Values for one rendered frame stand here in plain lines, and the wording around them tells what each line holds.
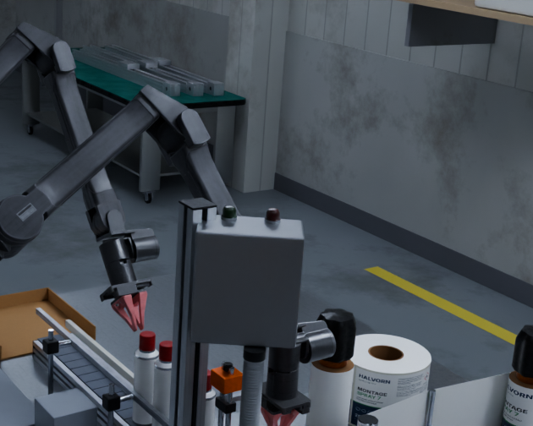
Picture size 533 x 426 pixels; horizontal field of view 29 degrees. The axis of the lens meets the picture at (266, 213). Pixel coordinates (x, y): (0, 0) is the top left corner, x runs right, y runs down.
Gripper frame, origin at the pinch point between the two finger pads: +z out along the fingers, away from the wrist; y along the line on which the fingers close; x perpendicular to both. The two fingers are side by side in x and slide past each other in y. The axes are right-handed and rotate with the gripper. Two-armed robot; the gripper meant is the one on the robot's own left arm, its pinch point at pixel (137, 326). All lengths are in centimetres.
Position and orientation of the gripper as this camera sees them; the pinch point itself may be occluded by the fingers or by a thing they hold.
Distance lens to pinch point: 221.7
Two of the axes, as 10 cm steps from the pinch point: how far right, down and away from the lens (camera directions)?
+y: 8.0, -1.2, 5.8
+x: -4.9, 4.0, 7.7
